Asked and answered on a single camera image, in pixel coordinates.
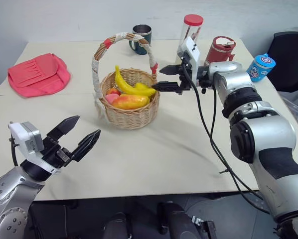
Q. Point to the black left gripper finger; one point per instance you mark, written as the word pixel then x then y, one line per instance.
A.
pixel 88 144
pixel 65 125

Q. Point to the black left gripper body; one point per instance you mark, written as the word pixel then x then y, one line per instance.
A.
pixel 54 153

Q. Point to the clear jar with red lid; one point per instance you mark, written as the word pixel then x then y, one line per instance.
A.
pixel 191 26

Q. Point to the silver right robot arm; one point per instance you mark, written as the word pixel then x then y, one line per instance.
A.
pixel 263 129

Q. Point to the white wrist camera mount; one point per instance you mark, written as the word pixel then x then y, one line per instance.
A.
pixel 192 53
pixel 22 134

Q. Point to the black metal bracket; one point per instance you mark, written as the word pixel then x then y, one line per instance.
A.
pixel 205 227

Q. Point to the dark green steel mug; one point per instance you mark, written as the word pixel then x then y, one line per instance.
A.
pixel 145 39

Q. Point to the red travel mug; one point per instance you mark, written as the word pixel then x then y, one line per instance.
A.
pixel 217 53

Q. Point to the pink red peach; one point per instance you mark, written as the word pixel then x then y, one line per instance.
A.
pixel 111 95

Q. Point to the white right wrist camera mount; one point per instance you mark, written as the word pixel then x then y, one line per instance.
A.
pixel 192 53

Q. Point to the orange yellow mango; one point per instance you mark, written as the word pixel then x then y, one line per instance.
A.
pixel 131 101

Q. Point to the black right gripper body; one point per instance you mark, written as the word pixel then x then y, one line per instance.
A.
pixel 186 83

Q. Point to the blue shield print cup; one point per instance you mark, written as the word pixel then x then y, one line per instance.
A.
pixel 259 68

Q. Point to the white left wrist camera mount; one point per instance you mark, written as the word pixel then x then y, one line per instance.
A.
pixel 22 134

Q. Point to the yellow banana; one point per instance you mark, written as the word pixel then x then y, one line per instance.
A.
pixel 129 88

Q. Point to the pink fabric pouch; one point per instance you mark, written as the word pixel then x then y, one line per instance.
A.
pixel 37 74

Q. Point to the black chair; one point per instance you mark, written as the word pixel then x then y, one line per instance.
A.
pixel 291 62

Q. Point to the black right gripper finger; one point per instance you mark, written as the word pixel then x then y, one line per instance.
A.
pixel 166 86
pixel 170 70

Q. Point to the dark rounded shape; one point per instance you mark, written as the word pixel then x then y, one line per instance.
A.
pixel 115 226

